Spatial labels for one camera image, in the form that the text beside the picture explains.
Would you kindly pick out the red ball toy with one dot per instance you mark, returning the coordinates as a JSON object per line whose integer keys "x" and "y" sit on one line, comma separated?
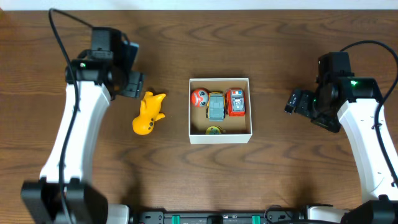
{"x": 199, "y": 98}

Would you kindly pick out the grey yellow toy car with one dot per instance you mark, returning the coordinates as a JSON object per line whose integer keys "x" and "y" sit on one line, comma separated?
{"x": 216, "y": 107}

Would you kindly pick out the white cardboard box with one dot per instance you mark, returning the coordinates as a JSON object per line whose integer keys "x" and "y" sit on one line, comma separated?
{"x": 238, "y": 129}

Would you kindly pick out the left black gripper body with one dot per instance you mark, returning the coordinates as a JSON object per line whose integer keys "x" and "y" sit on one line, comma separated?
{"x": 133, "y": 86}

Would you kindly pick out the orange rubber dinosaur toy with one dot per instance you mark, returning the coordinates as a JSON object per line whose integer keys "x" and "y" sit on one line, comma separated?
{"x": 149, "y": 113}

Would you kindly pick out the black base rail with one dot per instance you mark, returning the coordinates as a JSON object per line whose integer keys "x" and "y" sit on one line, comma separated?
{"x": 272, "y": 214}

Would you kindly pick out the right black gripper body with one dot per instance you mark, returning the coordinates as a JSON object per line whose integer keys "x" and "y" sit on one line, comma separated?
{"x": 308, "y": 104}

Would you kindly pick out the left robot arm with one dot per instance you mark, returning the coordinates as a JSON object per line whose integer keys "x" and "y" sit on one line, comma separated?
{"x": 64, "y": 192}

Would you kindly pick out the red toy fire truck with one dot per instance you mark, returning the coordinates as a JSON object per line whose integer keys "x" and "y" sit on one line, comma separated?
{"x": 235, "y": 102}

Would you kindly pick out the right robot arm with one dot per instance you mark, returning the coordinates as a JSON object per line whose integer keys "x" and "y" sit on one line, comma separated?
{"x": 344, "y": 101}

